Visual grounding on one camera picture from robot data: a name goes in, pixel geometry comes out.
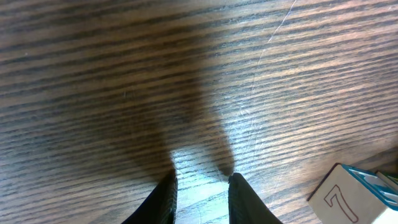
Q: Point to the dotted pattern wooden block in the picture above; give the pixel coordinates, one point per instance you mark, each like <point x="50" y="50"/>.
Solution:
<point x="389" y="178"/>

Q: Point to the brown animal wooden block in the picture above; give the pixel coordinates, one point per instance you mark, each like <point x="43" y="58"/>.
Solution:
<point x="349" y="195"/>

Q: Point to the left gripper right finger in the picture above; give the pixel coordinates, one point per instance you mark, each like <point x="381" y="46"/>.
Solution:
<point x="245" y="206"/>

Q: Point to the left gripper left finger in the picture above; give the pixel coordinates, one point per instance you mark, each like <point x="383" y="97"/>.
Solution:
<point x="160" y="206"/>

